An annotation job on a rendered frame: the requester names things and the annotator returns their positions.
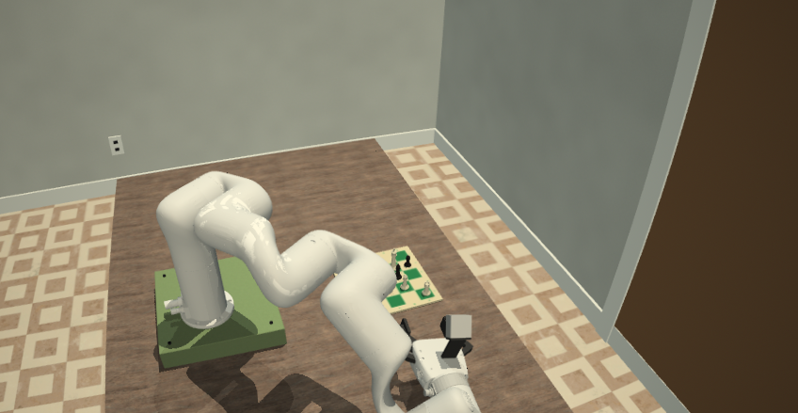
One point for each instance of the green and cream chessboard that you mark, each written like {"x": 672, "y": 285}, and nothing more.
{"x": 401, "y": 300}

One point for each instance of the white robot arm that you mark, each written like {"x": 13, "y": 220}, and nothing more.
{"x": 352, "y": 301}

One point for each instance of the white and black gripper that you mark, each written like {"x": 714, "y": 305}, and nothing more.
{"x": 425, "y": 357}

